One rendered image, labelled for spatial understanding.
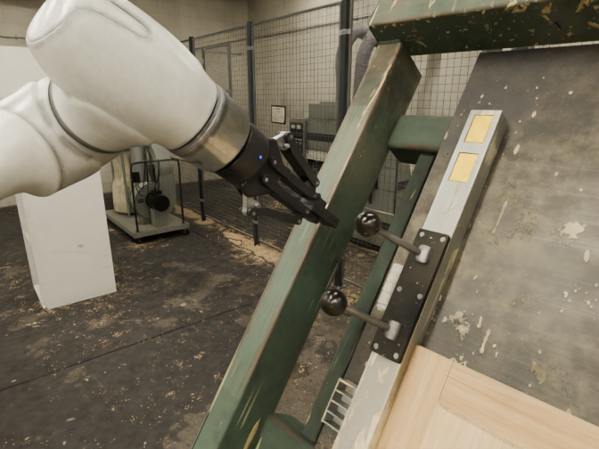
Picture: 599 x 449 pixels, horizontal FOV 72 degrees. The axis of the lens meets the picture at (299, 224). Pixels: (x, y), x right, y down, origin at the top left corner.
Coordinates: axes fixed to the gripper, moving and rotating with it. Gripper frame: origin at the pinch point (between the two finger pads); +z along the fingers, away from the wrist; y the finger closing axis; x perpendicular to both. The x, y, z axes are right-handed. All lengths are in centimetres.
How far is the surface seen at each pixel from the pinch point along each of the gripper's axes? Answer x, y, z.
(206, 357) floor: -178, 76, 153
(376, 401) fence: 14.7, 21.5, 11.1
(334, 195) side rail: -7.9, -7.0, 10.5
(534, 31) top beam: 16.2, -41.5, 10.9
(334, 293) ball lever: 9.0, 10.4, -0.4
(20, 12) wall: -759, -199, 26
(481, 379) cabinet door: 25.9, 12.6, 13.2
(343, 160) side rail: -8.9, -14.0, 9.8
